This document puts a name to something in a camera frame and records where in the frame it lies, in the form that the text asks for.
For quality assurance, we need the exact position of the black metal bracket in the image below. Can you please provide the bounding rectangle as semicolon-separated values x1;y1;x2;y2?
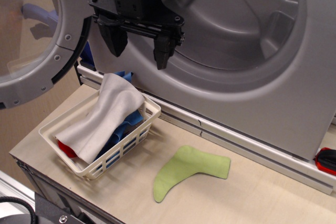
35;193;94;224

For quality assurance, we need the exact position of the blue felt cloth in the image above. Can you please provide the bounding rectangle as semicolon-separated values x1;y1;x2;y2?
95;71;144;159

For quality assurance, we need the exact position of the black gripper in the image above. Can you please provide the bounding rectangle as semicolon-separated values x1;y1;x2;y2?
89;0;184;70

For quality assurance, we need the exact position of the black braided cable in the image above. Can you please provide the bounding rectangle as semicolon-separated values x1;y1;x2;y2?
0;196;37;224

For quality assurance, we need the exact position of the grey round washer door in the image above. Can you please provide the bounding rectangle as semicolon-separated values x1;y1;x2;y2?
1;0;93;109

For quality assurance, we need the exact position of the red felt cloth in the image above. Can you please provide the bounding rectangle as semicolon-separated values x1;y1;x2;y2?
58;140;77;158

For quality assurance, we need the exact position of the white plastic laundry basket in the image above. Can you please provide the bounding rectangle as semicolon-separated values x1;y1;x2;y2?
39;91;161;180

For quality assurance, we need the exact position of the blue plastic handle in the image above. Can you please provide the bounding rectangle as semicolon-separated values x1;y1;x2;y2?
21;3;58;30

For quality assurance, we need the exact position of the white felt cloth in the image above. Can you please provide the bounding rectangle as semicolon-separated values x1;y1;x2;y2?
56;73;144;164

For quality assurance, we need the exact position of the red and black tool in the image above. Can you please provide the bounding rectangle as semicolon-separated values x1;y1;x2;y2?
314;147;335;176

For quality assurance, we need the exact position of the grey toy washing machine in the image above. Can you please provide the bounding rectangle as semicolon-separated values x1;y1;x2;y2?
89;0;335;159

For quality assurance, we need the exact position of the green felt sock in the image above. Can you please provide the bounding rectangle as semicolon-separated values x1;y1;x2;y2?
153;145;231;203

